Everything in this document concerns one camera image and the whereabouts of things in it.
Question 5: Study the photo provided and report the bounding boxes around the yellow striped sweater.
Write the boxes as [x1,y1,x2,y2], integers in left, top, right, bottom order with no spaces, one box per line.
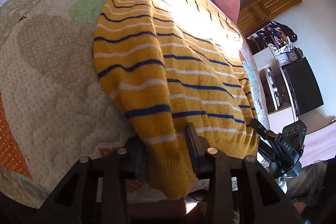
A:
[93,0,260,201]

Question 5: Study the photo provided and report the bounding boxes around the pile of clothes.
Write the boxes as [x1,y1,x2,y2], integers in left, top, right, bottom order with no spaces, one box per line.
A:
[265,21,298,49]

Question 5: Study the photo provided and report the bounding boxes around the dark mantel clock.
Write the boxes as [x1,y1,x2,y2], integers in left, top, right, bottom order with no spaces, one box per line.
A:
[287,47,303,62]

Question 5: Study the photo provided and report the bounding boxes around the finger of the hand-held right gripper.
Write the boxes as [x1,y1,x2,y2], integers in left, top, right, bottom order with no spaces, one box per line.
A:
[257,144,272,162]
[249,118,279,141]

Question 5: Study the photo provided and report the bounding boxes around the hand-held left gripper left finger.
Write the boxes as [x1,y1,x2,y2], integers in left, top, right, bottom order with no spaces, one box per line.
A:
[34,135,147,224]

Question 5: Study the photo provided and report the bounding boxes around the wooden cabinet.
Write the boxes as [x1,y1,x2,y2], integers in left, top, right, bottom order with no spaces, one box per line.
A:
[235,0,300,38]

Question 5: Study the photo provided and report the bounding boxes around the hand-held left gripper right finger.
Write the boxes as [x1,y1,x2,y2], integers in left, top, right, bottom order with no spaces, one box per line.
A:
[184,122,305,224]

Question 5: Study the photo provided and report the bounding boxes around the black television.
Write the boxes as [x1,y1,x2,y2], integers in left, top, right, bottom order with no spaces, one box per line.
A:
[282,56,324,117]

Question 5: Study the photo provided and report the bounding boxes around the quilted patchwork bed cover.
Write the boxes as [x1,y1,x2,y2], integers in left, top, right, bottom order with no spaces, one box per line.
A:
[0,0,271,210]

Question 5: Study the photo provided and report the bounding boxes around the person's dark pants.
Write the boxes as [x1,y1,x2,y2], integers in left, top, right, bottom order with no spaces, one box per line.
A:
[276,158,336,224]

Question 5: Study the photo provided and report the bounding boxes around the small pink clock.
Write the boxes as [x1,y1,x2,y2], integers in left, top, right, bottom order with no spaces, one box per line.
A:
[277,53,289,66]

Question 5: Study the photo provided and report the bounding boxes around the white television cabinet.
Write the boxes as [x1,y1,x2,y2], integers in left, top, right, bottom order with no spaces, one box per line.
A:
[256,43,301,122]

